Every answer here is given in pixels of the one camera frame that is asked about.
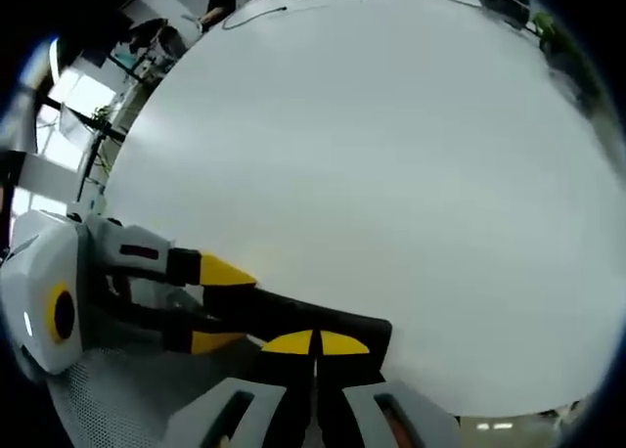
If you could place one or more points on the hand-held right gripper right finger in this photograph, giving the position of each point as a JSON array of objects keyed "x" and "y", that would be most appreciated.
[{"x": 371, "y": 414}]

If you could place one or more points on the potted green plant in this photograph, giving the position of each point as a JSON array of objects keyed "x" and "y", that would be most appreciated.
[{"x": 550, "y": 27}]

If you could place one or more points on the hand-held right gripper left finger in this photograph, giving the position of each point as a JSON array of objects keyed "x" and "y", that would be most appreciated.
[{"x": 244, "y": 414}]

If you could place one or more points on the grey mesh surface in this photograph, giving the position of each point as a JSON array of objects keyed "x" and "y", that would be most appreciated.
[{"x": 122, "y": 399}]

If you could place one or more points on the black remote control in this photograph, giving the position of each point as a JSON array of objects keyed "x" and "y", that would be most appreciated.
[{"x": 303, "y": 312}]

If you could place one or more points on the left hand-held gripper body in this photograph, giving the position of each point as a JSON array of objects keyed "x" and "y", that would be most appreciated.
[{"x": 39, "y": 272}]

